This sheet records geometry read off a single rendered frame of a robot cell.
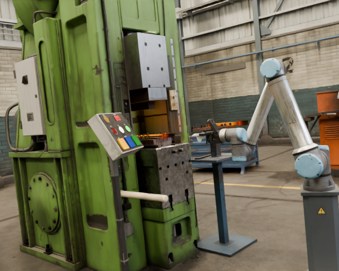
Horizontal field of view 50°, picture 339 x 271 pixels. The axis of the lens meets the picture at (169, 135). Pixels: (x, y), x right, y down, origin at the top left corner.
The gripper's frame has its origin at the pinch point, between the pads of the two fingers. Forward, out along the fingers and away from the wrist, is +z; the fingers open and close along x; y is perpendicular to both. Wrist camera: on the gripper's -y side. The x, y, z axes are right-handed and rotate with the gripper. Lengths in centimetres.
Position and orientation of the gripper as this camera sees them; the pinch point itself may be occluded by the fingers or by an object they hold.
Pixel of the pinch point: (198, 133)
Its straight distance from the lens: 255.7
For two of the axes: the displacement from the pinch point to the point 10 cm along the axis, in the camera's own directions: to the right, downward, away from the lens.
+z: -7.4, 0.4, 6.7
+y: 1.0, 9.9, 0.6
